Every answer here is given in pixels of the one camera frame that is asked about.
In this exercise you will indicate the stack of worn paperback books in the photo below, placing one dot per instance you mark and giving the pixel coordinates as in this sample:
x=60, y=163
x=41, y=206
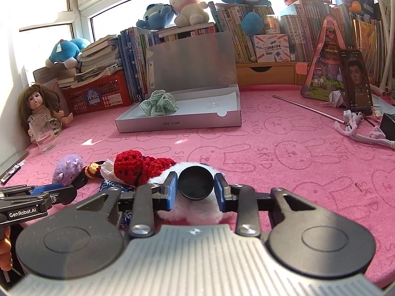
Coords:
x=98, y=55

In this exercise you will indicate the black round cap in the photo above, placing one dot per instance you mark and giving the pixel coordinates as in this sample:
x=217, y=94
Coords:
x=82, y=181

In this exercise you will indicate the purple plush toy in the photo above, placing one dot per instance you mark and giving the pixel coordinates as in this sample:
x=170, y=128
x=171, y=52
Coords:
x=66, y=168

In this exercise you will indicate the grid board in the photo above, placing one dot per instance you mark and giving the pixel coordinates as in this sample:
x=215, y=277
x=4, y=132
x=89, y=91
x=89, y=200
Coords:
x=43, y=74

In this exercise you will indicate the red crocheted scrunchie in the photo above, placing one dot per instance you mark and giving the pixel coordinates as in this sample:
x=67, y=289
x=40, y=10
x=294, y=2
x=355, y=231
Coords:
x=128, y=166

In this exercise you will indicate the row of thin booklets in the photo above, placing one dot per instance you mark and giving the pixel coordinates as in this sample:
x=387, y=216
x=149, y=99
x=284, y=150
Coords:
x=367, y=37

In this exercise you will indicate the blue white cat plush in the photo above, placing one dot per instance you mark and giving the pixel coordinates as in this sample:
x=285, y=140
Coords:
x=61, y=51

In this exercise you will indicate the row of small flat books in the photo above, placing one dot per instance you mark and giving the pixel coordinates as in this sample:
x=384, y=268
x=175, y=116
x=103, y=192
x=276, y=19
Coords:
x=191, y=31

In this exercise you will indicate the black binder clip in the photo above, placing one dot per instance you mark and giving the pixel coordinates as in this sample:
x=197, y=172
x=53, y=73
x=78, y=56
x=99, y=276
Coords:
x=142, y=98

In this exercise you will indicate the brown-haired doll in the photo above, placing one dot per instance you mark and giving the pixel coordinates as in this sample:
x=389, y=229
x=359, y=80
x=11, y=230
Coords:
x=34, y=98

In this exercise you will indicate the black power adapter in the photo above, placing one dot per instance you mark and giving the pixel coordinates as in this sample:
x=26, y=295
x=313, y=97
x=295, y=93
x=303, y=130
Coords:
x=388, y=126

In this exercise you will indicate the pink tag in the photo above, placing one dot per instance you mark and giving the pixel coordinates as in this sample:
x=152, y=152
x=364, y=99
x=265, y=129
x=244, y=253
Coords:
x=302, y=68

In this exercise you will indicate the black suction cup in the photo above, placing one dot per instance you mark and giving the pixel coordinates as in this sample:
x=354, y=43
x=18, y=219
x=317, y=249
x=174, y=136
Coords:
x=196, y=183

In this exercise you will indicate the wooden drawer unit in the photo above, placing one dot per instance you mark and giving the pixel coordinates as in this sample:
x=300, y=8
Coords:
x=265, y=74

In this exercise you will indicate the white fluffy scrunchie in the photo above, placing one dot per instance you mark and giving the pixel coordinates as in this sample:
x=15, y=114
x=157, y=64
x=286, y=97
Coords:
x=200, y=212

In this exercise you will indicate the blue elephant plush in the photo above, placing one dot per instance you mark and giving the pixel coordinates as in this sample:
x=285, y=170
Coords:
x=156, y=15

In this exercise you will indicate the thin metal rod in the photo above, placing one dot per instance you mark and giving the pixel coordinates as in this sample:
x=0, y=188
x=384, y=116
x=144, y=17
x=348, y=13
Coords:
x=308, y=108

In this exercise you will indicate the white origami paper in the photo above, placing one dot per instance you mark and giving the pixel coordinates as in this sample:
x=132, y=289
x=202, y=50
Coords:
x=336, y=98

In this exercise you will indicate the white frilly cloth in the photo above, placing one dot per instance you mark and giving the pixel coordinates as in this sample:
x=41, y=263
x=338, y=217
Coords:
x=108, y=169

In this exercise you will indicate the green checked scrunchie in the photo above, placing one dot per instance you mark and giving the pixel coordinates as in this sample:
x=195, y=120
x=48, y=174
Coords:
x=157, y=103

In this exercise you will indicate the pink rabbit print mat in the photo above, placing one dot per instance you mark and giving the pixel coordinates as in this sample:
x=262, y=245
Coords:
x=277, y=160

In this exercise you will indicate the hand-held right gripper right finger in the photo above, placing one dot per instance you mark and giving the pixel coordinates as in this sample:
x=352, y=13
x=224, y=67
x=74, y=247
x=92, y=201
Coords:
x=220, y=195

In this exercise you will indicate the pink white rabbit plush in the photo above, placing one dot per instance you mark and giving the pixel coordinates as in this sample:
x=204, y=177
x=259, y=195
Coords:
x=188, y=9

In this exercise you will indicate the row of blue workbooks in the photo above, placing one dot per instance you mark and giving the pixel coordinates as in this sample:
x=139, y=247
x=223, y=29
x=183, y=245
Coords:
x=132, y=61

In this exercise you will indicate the phone showing portrait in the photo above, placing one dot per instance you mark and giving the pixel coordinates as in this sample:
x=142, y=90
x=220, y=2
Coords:
x=355, y=80

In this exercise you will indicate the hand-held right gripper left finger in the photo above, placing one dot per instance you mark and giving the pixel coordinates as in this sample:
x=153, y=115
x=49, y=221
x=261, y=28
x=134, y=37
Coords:
x=171, y=191

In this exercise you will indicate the small clear jar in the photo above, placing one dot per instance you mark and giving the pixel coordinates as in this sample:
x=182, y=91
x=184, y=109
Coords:
x=271, y=24

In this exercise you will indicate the person's left hand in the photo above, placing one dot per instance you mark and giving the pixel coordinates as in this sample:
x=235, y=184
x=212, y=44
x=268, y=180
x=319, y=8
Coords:
x=3, y=252

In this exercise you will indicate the row of upright textbooks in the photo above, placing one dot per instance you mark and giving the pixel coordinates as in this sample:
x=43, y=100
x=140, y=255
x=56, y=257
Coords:
x=237, y=34

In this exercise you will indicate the clear glass cup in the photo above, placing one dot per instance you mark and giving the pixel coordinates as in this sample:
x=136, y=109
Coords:
x=41, y=132

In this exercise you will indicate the blue patterned cloth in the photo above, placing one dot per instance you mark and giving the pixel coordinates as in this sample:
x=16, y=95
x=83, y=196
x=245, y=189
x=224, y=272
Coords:
x=108, y=186

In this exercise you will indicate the small round clock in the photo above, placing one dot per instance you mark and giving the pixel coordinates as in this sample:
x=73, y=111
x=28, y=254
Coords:
x=57, y=125

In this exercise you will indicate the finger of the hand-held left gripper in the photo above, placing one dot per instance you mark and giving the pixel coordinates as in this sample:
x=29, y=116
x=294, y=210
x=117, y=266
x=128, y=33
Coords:
x=46, y=189
x=66, y=195

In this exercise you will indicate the silver flip-lid box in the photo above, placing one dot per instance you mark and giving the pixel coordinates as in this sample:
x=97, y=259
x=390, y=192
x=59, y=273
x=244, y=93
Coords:
x=191, y=64

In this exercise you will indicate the red plastic basket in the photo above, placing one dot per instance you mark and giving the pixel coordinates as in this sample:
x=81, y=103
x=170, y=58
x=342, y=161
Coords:
x=105, y=95

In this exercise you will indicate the white printed cardboard box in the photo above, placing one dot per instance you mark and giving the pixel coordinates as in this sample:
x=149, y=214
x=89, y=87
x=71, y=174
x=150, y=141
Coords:
x=271, y=47

